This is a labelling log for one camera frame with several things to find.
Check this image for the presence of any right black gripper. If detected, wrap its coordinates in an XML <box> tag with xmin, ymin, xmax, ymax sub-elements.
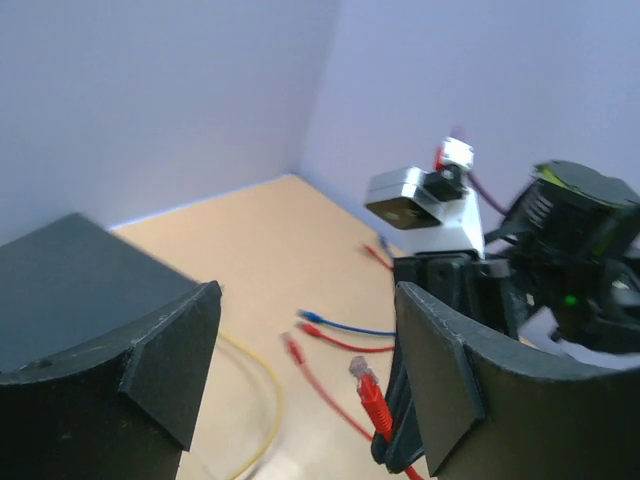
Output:
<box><xmin>371</xmin><ymin>252</ymin><xmax>555</xmax><ymax>474</ymax></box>

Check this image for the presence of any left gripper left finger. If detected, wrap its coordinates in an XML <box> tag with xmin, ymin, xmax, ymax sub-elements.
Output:
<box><xmin>1</xmin><ymin>281</ymin><xmax>222</xmax><ymax>479</ymax></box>

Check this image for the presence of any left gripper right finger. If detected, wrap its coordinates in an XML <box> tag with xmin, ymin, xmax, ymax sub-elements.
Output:
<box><xmin>395</xmin><ymin>283</ymin><xmax>639</xmax><ymax>479</ymax></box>

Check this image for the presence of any red ethernet cable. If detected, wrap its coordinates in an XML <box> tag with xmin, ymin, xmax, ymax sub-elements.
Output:
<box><xmin>279</xmin><ymin>330</ymin><xmax>426</xmax><ymax>480</ymax></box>
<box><xmin>295</xmin><ymin>243</ymin><xmax>397</xmax><ymax>354</ymax></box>

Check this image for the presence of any yellow ethernet cable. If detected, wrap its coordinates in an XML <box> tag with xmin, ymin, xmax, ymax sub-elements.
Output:
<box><xmin>217</xmin><ymin>329</ymin><xmax>285</xmax><ymax>480</ymax></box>

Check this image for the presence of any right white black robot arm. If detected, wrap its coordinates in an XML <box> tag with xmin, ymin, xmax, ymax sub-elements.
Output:
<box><xmin>365</xmin><ymin>160</ymin><xmax>639</xmax><ymax>479</ymax></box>

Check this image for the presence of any dark blue network switch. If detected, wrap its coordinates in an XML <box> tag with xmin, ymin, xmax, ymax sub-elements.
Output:
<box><xmin>1</xmin><ymin>214</ymin><xmax>196</xmax><ymax>372</ymax></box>

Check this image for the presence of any blue ethernet cable right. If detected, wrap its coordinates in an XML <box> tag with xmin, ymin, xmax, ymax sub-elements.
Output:
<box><xmin>297</xmin><ymin>234</ymin><xmax>397</xmax><ymax>337</ymax></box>

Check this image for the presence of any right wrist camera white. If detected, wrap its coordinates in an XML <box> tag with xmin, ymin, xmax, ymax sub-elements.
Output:
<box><xmin>364</xmin><ymin>136</ymin><xmax>485</xmax><ymax>259</ymax></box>

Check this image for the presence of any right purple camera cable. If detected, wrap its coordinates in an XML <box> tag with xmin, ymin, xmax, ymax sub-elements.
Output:
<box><xmin>449</xmin><ymin>124</ymin><xmax>509</xmax><ymax>217</ymax></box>

